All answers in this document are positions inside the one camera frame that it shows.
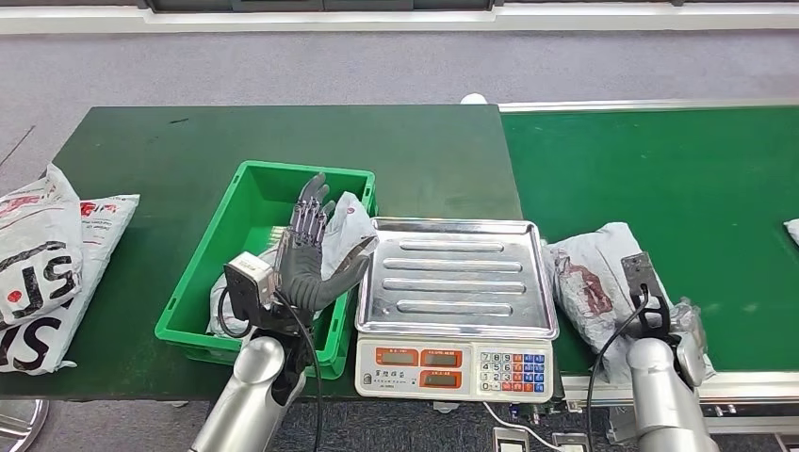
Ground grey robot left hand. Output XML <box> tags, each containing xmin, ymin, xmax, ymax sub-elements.
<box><xmin>274</xmin><ymin>172</ymin><xmax>380</xmax><ymax>313</ymax></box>

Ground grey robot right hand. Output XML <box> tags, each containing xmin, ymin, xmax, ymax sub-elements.
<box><xmin>667</xmin><ymin>298</ymin><xmax>710</xmax><ymax>389</ymax></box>

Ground grey mailer bag red stripe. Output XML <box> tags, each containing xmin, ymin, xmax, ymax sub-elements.
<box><xmin>207</xmin><ymin>191</ymin><xmax>380</xmax><ymax>339</ymax></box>

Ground grey mailer bag dark-red print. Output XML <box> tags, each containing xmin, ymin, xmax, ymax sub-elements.
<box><xmin>543</xmin><ymin>222</ymin><xmax>717</xmax><ymax>385</ymax></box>

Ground green conveyor belt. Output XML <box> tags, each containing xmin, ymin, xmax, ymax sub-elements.
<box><xmin>500</xmin><ymin>105</ymin><xmax>799</xmax><ymax>376</ymax></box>

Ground green plastic crate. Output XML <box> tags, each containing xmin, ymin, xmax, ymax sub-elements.
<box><xmin>154</xmin><ymin>160</ymin><xmax>379</xmax><ymax>381</ymax></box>

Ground white power socket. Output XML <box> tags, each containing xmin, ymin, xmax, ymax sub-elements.
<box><xmin>493</xmin><ymin>427</ymin><xmax>532</xmax><ymax>452</ymax></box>
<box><xmin>552</xmin><ymin>431</ymin><xmax>592</xmax><ymax>452</ymax></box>

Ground electronic scale steel tray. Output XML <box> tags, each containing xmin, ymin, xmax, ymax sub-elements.
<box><xmin>353</xmin><ymin>217</ymin><xmax>562</xmax><ymax>405</ymax></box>

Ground white SF mailer bag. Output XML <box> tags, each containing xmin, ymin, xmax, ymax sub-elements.
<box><xmin>0</xmin><ymin>194</ymin><xmax>141</xmax><ymax>376</ymax></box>
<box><xmin>0</xmin><ymin>163</ymin><xmax>85</xmax><ymax>327</ymax></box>

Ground round metal stand base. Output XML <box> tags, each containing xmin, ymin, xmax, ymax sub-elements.
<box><xmin>0</xmin><ymin>398</ymin><xmax>51</xmax><ymax>452</ymax></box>

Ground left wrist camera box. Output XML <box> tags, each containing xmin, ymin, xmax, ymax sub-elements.
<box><xmin>222</xmin><ymin>250</ymin><xmax>279</xmax><ymax>326</ymax></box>

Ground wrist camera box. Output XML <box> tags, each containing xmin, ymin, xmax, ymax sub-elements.
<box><xmin>620</xmin><ymin>251</ymin><xmax>674</xmax><ymax>341</ymax></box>
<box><xmin>222</xmin><ymin>250</ymin><xmax>279</xmax><ymax>326</ymax></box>

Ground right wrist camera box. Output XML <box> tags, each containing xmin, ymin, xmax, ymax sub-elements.
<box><xmin>620</xmin><ymin>251</ymin><xmax>674</xmax><ymax>341</ymax></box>

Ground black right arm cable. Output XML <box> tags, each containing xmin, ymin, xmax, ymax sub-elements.
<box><xmin>585</xmin><ymin>291</ymin><xmax>652</xmax><ymax>452</ymax></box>

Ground white power cable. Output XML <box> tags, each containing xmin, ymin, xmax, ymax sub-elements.
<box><xmin>483</xmin><ymin>402</ymin><xmax>560</xmax><ymax>452</ymax></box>

